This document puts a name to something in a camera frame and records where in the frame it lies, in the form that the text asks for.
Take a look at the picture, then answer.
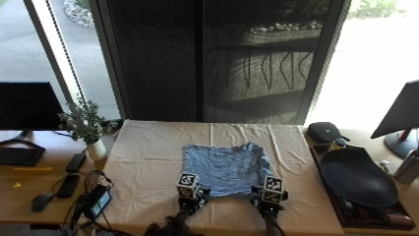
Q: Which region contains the person's left hand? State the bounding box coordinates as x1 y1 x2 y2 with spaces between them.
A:
176 185 212 211

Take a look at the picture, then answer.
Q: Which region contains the person's right hand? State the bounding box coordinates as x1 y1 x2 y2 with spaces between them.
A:
251 185 291 215

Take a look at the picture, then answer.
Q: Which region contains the blue t-shirt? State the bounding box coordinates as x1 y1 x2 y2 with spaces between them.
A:
182 141 277 201

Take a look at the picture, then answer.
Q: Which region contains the white marker cube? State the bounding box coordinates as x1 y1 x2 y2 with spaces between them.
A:
261 175 287 205
176 172 203 200

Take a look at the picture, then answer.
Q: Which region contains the beige tablecloth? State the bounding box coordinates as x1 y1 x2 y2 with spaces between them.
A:
94 119 348 236

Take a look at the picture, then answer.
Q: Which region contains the dark wooden tray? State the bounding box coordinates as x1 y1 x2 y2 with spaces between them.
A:
308 142 418 231

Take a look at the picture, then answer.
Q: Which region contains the large black oval dish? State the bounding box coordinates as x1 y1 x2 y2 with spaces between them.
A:
320 146 400 208

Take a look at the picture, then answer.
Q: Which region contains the black device with lit screen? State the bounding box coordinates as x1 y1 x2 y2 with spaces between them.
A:
82 184 115 221

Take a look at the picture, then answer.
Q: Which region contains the white vase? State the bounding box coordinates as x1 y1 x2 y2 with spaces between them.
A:
86 138 110 162

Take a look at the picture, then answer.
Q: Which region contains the black rectangular power brick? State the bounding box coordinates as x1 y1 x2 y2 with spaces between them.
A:
65 152 88 174

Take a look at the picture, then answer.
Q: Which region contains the black phone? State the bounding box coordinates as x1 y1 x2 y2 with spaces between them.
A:
55 173 82 200

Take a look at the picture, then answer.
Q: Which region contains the green leafy plant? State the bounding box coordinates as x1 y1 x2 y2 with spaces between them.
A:
58 97 122 146

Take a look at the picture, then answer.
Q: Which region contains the silver metal bottle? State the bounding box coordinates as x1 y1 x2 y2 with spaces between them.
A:
392 147 419 186

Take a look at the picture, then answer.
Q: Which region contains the black computer mouse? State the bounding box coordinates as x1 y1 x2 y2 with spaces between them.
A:
31 191 57 213

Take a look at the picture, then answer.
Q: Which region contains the yellow strip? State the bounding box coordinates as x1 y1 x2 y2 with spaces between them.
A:
11 165 55 173

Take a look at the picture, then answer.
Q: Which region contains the dark monitor with round base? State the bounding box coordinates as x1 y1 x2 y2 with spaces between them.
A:
370 79 419 159

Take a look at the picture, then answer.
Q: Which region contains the dark window screen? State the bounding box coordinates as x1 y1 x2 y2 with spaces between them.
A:
90 0 353 126

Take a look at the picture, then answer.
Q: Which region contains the black keyboard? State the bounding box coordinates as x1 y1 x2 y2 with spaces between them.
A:
0 146 46 168

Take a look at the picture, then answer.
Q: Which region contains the black monitor with angled stand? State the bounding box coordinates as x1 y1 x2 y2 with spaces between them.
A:
0 81 67 152

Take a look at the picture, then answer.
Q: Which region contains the black cable bundle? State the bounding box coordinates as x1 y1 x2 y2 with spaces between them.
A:
51 169 132 236

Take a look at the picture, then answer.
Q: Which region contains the white window frame post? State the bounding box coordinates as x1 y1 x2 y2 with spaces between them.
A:
23 0 88 106

